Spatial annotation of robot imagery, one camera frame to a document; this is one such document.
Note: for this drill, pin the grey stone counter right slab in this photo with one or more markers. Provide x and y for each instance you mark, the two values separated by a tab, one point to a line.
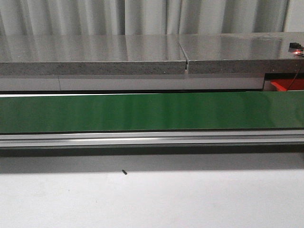
241	53

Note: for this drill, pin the grey stone counter slab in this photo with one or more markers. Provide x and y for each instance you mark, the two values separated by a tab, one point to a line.
241	53
91	55

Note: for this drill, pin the green conveyor belt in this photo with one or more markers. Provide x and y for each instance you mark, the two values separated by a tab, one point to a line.
149	112

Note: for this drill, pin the red bin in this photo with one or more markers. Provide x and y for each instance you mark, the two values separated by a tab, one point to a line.
288	84

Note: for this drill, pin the grey stone counter left slab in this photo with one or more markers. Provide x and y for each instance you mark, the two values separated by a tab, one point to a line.
91	55

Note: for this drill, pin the small black sensor red light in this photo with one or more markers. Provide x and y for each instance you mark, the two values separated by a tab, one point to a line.
296	49

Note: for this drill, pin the white pleated curtain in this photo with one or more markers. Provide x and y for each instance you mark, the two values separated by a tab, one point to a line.
144	17

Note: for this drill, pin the aluminium conveyor frame rail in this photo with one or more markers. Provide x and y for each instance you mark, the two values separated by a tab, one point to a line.
152	138

